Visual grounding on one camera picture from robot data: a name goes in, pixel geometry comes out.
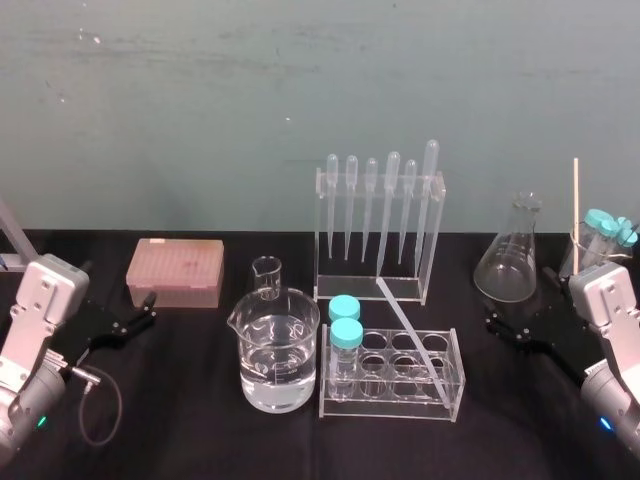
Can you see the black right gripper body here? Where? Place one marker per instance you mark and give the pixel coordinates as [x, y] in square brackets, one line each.
[565, 335]

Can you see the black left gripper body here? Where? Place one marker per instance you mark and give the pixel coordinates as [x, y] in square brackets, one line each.
[95, 330]

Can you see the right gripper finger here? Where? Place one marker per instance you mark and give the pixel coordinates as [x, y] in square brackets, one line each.
[556, 282]
[507, 331]

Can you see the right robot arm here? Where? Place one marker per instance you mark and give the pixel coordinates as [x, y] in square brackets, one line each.
[612, 320]

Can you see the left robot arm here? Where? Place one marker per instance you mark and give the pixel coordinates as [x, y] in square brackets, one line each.
[35, 300]

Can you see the glass stirring rod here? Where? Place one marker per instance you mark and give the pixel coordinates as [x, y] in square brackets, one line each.
[407, 332]

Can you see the glass beaker holding tubes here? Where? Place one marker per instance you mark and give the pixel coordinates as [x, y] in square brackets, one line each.
[595, 255]

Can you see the glass conical flask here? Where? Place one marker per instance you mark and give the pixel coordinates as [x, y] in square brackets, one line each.
[507, 270]

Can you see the pink pipette tip box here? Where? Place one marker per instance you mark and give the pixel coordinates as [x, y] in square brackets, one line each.
[175, 270]

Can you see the thin wooden stick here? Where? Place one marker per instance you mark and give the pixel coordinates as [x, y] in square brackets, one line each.
[576, 210]

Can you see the teal capped sample tube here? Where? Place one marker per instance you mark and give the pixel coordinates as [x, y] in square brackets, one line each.
[626, 230]
[598, 219]
[346, 334]
[344, 306]

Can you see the clear acrylic tube rack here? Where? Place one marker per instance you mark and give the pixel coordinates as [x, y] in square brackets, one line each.
[400, 395]

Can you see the small glass beaker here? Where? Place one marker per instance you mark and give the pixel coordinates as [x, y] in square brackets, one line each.
[266, 280]

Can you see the black table cloth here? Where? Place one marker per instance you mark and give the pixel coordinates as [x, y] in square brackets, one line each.
[190, 440]

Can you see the clear acrylic pipette rack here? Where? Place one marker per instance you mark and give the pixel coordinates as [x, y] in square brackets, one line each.
[370, 289]

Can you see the large glass beaker with water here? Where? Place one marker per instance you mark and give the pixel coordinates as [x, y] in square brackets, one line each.
[277, 360]

